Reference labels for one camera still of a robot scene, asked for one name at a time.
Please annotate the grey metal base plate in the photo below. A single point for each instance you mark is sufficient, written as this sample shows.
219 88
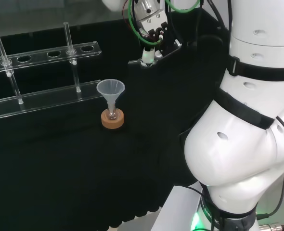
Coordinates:
178 211

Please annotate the small round-bottom glass flask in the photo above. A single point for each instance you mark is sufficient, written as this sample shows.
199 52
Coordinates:
112 116

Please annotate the black bench cloth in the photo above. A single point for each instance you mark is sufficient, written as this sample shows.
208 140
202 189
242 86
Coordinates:
72 168

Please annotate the clear plastic funnel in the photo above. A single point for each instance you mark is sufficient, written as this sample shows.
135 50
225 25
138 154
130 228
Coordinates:
110 87

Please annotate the clear acrylic funnel stand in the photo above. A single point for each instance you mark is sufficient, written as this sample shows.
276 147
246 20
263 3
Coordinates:
48 101

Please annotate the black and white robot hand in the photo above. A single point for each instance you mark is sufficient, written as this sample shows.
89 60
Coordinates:
148 56

